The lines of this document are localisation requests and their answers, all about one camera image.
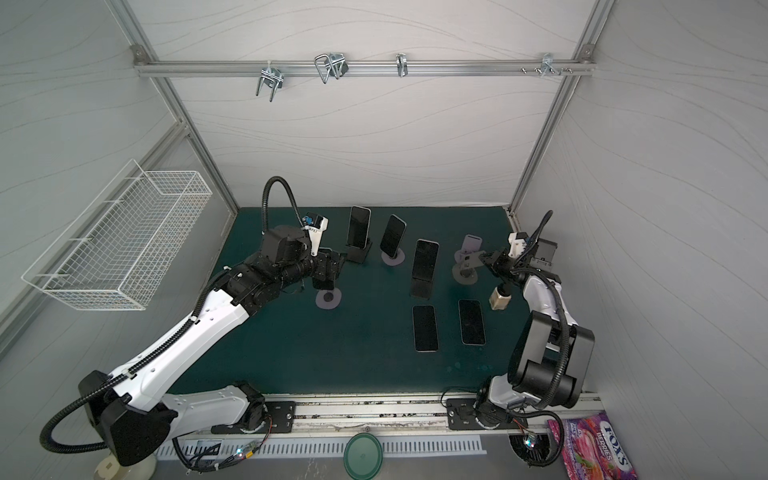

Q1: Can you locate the grey round stand back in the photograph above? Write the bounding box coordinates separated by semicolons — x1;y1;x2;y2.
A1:
381;248;405;267

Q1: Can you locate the back left black phone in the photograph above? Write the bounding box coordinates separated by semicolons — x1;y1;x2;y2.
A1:
346;206;371;249

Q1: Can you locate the pink candy bag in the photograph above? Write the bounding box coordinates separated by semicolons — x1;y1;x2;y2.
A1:
547;411;638;480

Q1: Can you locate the black phone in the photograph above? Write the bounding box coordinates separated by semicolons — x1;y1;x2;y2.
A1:
380;214;407;258
346;206;371;249

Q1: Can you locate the metal ring clamp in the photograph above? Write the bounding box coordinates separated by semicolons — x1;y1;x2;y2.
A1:
395;53;408;78

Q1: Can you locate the metal hook clamp left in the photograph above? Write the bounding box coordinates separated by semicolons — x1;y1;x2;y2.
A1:
255;62;284;102

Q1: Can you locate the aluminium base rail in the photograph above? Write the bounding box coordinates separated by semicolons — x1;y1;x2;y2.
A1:
111;392;605;461

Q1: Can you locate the back middle black phone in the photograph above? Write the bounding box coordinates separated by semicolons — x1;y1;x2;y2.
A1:
380;214;407;258

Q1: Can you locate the metal hook clamp middle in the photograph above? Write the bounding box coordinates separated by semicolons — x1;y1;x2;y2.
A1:
314;52;349;84

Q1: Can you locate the cracked phone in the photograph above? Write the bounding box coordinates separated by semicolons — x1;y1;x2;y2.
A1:
412;305;439;352

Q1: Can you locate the metal hook clamp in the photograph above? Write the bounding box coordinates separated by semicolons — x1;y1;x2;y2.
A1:
520;53;572;78
314;52;349;84
255;62;284;102

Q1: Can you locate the black stand back left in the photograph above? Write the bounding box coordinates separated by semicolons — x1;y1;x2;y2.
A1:
346;239;373;265

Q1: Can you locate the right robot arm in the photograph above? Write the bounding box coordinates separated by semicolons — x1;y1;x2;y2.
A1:
474;210;595;429

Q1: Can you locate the black stand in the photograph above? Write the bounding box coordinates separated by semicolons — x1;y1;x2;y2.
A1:
410;278;433;300
346;239;373;265

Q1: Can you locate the small jar black lid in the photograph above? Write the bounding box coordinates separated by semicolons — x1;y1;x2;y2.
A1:
489;283;512;311

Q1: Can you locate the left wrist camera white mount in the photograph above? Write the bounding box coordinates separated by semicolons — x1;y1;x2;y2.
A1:
302;213;329;257

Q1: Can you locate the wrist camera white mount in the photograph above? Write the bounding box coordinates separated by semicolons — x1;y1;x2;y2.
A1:
302;213;329;257
508;232;528;259

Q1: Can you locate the green table mat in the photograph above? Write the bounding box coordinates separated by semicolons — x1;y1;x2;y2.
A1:
172;207;529;394

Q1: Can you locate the green round lid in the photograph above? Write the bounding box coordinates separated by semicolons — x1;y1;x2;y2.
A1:
343;433;383;480

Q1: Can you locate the aluminium crossbar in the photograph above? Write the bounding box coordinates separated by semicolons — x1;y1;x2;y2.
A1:
134;57;597;78

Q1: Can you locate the black stand right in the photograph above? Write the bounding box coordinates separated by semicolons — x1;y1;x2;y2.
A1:
410;278;433;300

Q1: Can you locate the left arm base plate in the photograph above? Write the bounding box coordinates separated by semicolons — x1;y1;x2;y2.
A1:
210;401;296;435

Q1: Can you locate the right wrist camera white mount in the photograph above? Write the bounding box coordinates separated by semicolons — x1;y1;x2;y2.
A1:
508;232;528;259

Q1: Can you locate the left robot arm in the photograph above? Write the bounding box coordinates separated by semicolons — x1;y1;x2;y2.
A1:
39;176;345;467

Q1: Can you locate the metal hook clamp right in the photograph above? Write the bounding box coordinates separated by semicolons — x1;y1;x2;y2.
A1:
520;53;572;78

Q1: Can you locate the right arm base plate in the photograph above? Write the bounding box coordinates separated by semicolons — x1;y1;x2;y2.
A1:
445;397;527;431

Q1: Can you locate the white wire basket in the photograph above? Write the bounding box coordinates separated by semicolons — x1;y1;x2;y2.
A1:
21;160;212;311

